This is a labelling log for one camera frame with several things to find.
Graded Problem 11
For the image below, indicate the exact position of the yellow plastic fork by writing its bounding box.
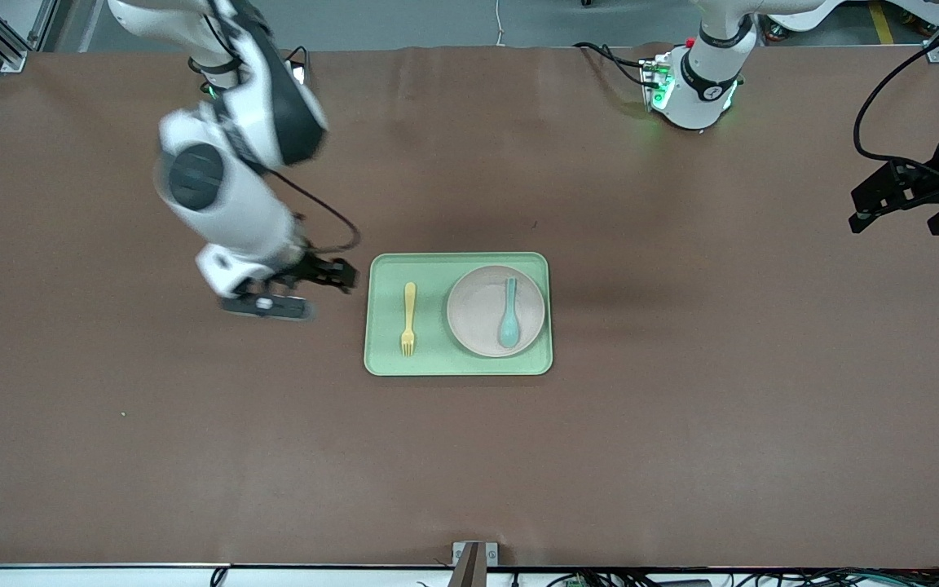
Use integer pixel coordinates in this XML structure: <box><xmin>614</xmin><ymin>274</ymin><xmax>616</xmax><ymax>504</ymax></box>
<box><xmin>400</xmin><ymin>282</ymin><xmax>419</xmax><ymax>358</ymax></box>

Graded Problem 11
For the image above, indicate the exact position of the beige round plate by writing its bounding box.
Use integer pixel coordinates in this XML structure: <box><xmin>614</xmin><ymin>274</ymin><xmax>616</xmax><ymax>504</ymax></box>
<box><xmin>446</xmin><ymin>265</ymin><xmax>546</xmax><ymax>358</ymax></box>

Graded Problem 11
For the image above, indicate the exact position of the light blue plastic spoon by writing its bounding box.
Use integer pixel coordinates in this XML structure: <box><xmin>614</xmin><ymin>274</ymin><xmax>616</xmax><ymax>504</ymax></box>
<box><xmin>497</xmin><ymin>277</ymin><xmax>520</xmax><ymax>349</ymax></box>

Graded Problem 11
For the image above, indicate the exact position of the light green plastic tray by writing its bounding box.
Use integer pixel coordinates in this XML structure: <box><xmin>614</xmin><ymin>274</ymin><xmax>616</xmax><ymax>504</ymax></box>
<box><xmin>364</xmin><ymin>252</ymin><xmax>554</xmax><ymax>377</ymax></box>

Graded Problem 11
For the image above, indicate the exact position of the brown table cover mat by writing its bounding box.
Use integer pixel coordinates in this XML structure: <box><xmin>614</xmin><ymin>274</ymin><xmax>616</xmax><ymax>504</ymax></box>
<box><xmin>0</xmin><ymin>45</ymin><xmax>939</xmax><ymax>570</ymax></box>

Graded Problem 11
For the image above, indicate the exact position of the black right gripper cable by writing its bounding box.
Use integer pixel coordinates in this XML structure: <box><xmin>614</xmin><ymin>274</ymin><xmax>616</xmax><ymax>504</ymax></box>
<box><xmin>262</xmin><ymin>163</ymin><xmax>363</xmax><ymax>256</ymax></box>

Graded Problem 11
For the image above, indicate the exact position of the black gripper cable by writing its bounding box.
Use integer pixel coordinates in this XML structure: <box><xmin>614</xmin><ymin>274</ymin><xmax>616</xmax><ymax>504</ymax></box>
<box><xmin>262</xmin><ymin>163</ymin><xmax>363</xmax><ymax>256</ymax></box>
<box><xmin>854</xmin><ymin>0</ymin><xmax>939</xmax><ymax>174</ymax></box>

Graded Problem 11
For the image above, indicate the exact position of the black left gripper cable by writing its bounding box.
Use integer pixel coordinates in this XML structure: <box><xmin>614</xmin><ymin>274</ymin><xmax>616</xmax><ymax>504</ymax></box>
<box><xmin>854</xmin><ymin>0</ymin><xmax>939</xmax><ymax>174</ymax></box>

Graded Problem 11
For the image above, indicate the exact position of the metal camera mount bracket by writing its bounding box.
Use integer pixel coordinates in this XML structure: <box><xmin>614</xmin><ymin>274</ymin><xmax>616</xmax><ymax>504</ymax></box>
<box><xmin>452</xmin><ymin>541</ymin><xmax>499</xmax><ymax>587</ymax></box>

